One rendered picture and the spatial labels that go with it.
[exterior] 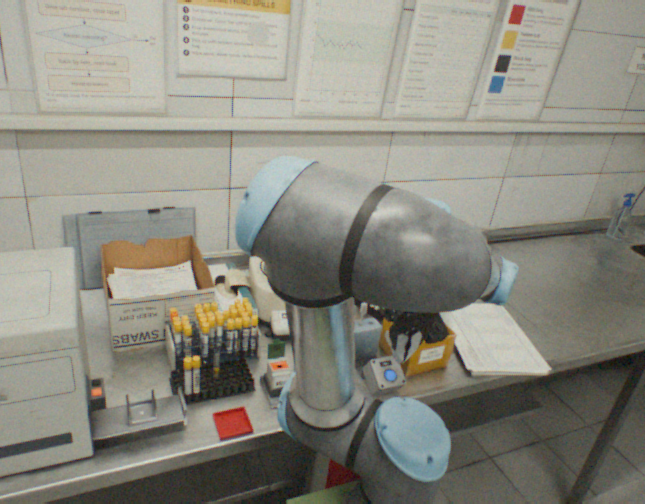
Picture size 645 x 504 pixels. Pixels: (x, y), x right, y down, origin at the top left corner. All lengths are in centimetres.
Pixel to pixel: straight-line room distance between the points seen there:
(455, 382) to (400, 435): 56
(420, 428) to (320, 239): 42
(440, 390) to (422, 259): 85
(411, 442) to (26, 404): 62
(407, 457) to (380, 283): 37
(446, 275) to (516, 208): 170
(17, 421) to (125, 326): 35
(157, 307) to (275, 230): 78
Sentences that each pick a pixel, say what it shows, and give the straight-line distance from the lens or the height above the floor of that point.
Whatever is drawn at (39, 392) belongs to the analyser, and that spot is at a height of 105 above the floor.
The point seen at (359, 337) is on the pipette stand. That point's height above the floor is 96.
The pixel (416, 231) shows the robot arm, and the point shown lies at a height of 151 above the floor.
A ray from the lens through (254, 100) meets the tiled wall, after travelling 147.
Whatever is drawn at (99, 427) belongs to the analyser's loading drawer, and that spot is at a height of 91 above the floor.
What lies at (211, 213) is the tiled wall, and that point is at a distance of 154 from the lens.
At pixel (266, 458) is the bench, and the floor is 27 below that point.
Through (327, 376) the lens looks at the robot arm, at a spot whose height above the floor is 123.
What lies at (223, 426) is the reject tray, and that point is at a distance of 111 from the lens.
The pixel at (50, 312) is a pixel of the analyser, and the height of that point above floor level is 117.
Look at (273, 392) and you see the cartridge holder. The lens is 115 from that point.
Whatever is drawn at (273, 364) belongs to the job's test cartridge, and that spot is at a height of 95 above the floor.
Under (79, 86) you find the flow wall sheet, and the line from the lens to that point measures 139.
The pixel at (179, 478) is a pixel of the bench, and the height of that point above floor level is 27.
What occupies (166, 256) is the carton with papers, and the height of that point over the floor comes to 97.
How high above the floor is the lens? 169
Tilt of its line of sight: 27 degrees down
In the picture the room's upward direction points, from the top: 7 degrees clockwise
